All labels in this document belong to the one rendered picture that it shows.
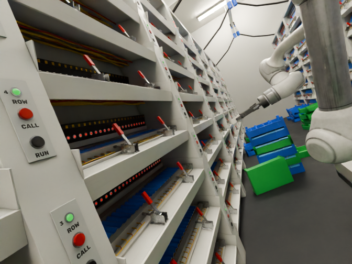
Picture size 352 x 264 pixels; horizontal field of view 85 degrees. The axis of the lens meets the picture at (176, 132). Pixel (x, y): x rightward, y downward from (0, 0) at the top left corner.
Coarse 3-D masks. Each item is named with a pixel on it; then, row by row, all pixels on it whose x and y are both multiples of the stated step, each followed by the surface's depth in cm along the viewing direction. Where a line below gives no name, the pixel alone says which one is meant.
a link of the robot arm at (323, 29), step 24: (312, 0) 59; (336, 0) 58; (312, 24) 62; (336, 24) 59; (312, 48) 64; (336, 48) 61; (312, 72) 69; (336, 72) 63; (336, 96) 65; (312, 120) 73; (336, 120) 65; (312, 144) 70; (336, 144) 65
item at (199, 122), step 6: (192, 114) 158; (198, 114) 156; (204, 114) 154; (210, 114) 153; (192, 120) 114; (198, 120) 112; (204, 120) 132; (210, 120) 143; (198, 126) 107; (204, 126) 122; (198, 132) 106
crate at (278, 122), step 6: (270, 120) 174; (276, 120) 173; (282, 120) 153; (258, 126) 178; (264, 126) 158; (270, 126) 157; (276, 126) 156; (282, 126) 154; (246, 132) 164; (252, 132) 162; (258, 132) 161; (264, 132) 159
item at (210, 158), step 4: (200, 136) 158; (204, 136) 157; (208, 136) 156; (212, 136) 155; (216, 136) 153; (220, 136) 152; (212, 140) 153; (216, 140) 153; (220, 140) 151; (220, 144) 142; (212, 148) 127; (216, 148) 125; (220, 148) 141; (204, 152) 96; (216, 152) 124; (208, 156) 108; (212, 156) 109; (208, 160) 99; (212, 160) 108
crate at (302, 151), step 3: (297, 147) 199; (300, 147) 197; (303, 147) 196; (297, 150) 182; (300, 150) 198; (303, 150) 197; (306, 150) 194; (300, 153) 181; (303, 153) 180; (306, 153) 179; (300, 156) 182; (303, 156) 181; (306, 156) 179
